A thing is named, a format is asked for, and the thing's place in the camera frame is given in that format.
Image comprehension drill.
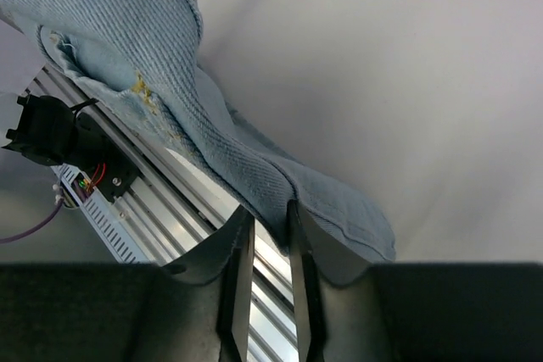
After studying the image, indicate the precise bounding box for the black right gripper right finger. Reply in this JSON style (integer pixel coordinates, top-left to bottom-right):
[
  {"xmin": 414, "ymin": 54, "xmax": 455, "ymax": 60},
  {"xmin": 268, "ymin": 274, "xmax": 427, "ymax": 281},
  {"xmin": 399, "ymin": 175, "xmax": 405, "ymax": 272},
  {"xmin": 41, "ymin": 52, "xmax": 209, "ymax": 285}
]
[{"xmin": 288, "ymin": 201, "xmax": 542, "ymax": 361}]

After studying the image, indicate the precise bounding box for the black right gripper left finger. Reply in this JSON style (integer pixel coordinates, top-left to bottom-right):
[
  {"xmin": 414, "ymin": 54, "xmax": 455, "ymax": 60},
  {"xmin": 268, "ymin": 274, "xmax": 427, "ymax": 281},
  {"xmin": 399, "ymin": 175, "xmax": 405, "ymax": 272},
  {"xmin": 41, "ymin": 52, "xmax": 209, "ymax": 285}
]
[{"xmin": 0, "ymin": 204, "xmax": 255, "ymax": 362}]

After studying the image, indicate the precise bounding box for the aluminium rail base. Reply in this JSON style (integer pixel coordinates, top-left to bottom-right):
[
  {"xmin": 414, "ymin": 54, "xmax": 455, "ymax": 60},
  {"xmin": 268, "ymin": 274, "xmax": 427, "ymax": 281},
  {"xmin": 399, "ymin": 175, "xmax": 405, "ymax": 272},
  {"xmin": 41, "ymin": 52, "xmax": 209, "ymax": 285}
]
[{"xmin": 25, "ymin": 63, "xmax": 302, "ymax": 362}]

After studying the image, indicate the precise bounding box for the white slotted cable duct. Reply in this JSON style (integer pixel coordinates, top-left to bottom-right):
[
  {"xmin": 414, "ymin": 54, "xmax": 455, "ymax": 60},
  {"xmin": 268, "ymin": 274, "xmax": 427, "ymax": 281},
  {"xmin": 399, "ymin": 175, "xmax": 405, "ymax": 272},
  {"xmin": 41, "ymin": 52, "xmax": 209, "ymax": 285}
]
[{"xmin": 52, "ymin": 164, "xmax": 154, "ymax": 264}]

